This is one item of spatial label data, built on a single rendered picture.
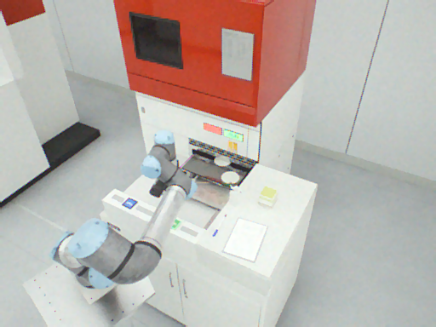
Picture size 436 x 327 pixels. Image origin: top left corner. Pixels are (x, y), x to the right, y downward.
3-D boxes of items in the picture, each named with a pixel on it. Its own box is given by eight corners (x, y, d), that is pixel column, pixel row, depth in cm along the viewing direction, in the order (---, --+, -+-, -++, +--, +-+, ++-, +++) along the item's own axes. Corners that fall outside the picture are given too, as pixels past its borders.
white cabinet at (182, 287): (178, 232, 284) (168, 151, 231) (295, 286, 247) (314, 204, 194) (124, 297, 242) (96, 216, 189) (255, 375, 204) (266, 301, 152)
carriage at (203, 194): (178, 180, 205) (177, 176, 203) (235, 203, 190) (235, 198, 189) (169, 188, 199) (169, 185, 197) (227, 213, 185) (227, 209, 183)
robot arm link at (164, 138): (148, 139, 132) (157, 126, 138) (152, 162, 139) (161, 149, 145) (169, 142, 130) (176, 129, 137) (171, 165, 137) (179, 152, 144)
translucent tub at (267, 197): (263, 194, 179) (264, 185, 175) (278, 199, 176) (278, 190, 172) (257, 204, 174) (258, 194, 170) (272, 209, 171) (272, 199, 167)
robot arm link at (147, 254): (154, 295, 99) (204, 179, 135) (122, 272, 96) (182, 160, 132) (133, 304, 106) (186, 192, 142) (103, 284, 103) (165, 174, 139)
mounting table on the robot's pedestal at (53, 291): (77, 374, 143) (69, 360, 134) (32, 299, 167) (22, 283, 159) (168, 300, 166) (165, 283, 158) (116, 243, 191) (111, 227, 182)
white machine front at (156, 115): (146, 139, 240) (136, 85, 214) (257, 179, 209) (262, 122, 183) (143, 141, 238) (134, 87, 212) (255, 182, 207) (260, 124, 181)
